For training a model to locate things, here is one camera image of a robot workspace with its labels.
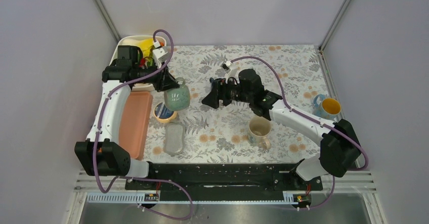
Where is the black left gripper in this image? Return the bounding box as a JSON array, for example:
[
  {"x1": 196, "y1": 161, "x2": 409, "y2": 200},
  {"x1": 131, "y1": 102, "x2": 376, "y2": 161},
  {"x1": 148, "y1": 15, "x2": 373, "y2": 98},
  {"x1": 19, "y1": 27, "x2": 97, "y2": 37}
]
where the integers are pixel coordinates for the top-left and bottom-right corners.
[{"x1": 133, "y1": 59, "x2": 180, "y2": 92}]

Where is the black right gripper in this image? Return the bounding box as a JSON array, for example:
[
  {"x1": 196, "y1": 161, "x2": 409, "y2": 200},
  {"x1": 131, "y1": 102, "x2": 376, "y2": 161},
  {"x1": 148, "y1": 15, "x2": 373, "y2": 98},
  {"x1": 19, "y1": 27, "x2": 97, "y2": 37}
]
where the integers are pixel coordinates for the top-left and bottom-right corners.
[{"x1": 201, "y1": 75, "x2": 252, "y2": 110}]

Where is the green glazed mug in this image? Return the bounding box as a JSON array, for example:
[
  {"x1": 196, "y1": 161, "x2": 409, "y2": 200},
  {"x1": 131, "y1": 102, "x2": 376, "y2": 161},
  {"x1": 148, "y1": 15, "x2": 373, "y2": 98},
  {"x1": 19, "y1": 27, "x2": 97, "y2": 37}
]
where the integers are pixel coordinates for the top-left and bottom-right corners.
[{"x1": 164, "y1": 77, "x2": 191, "y2": 111}]

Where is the beige seahorse mug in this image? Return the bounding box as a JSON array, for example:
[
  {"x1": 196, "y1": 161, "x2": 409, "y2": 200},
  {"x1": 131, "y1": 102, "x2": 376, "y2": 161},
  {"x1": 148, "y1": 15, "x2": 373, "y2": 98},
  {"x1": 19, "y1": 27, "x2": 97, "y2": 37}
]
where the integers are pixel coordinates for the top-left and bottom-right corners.
[{"x1": 247, "y1": 116, "x2": 272, "y2": 150}]

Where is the blue butterfly mug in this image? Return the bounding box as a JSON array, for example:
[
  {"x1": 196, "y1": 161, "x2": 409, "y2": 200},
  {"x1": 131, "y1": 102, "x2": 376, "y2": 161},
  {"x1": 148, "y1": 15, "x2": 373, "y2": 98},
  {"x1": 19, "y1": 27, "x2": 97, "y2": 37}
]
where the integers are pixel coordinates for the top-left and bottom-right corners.
[{"x1": 313, "y1": 94, "x2": 341, "y2": 120}]

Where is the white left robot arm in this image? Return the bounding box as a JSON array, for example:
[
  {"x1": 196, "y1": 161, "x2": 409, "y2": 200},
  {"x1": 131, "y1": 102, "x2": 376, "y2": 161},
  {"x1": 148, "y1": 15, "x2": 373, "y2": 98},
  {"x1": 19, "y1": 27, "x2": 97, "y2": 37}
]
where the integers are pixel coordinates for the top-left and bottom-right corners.
[{"x1": 74, "y1": 46, "x2": 179, "y2": 189}]

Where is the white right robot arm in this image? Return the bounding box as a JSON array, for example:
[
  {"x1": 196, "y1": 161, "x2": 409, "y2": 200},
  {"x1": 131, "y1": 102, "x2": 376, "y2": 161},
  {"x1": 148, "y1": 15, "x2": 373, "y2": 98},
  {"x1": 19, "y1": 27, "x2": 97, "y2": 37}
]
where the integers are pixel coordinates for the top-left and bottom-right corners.
[{"x1": 202, "y1": 69, "x2": 363, "y2": 190}]

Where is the toy red pepper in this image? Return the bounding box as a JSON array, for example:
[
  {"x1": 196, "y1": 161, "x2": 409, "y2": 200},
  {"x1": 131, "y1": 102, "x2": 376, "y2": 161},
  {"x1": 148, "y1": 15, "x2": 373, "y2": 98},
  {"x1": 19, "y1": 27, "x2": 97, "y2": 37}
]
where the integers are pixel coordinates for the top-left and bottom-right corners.
[{"x1": 140, "y1": 57, "x2": 154, "y2": 68}]

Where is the toy napa cabbage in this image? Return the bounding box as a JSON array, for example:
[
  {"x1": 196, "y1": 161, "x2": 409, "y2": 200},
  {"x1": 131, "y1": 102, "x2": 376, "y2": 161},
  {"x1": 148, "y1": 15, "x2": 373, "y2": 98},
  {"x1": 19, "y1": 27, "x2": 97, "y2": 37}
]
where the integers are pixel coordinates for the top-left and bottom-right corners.
[{"x1": 121, "y1": 38, "x2": 154, "y2": 58}]

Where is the floral table mat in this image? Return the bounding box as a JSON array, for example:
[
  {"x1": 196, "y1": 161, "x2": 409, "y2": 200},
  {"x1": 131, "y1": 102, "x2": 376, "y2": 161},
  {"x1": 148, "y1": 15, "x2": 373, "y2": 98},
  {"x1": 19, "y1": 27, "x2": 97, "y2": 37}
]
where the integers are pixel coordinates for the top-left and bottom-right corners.
[{"x1": 144, "y1": 45, "x2": 328, "y2": 163}]

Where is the pink plastic tray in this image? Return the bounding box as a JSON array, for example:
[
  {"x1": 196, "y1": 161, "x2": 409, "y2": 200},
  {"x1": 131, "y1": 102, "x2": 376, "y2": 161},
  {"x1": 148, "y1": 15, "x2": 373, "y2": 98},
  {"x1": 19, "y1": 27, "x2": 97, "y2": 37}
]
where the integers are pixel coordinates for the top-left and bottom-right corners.
[{"x1": 119, "y1": 92, "x2": 153, "y2": 160}]

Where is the white vegetable tub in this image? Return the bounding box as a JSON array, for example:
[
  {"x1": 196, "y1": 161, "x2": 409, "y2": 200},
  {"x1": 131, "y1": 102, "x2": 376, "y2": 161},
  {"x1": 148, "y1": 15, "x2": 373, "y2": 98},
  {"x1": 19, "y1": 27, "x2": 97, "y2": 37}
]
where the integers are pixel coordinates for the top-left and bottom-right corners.
[{"x1": 112, "y1": 35, "x2": 167, "y2": 93}]

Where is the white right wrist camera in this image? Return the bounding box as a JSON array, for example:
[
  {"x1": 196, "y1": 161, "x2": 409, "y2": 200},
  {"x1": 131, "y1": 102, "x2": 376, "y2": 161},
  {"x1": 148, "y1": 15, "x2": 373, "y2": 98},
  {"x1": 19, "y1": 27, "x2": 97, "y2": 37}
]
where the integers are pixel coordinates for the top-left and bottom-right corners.
[{"x1": 221, "y1": 61, "x2": 238, "y2": 80}]

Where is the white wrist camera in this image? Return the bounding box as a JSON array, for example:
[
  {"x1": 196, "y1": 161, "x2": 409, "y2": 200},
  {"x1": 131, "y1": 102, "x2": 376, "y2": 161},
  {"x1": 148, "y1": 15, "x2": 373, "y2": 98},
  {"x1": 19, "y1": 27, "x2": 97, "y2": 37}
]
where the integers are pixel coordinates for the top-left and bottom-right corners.
[
  {"x1": 221, "y1": 61, "x2": 238, "y2": 80},
  {"x1": 152, "y1": 40, "x2": 169, "y2": 66}
]

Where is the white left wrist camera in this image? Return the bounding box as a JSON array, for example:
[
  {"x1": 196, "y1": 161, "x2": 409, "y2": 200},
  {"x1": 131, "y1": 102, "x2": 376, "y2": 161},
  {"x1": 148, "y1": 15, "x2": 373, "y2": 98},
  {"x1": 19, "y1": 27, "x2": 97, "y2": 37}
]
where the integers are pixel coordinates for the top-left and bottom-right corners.
[{"x1": 152, "y1": 40, "x2": 169, "y2": 66}]

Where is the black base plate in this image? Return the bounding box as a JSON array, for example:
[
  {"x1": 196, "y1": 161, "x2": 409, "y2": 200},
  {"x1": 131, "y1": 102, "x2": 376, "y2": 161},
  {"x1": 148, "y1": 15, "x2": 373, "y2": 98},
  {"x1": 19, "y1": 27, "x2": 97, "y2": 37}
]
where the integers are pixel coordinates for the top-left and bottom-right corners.
[{"x1": 124, "y1": 163, "x2": 324, "y2": 202}]

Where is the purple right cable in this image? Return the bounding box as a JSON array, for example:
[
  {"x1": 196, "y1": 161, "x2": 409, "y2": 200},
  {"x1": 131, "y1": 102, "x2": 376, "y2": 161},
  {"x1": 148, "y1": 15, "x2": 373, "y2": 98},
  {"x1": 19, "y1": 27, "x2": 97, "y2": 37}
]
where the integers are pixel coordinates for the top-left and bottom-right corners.
[{"x1": 230, "y1": 56, "x2": 369, "y2": 211}]

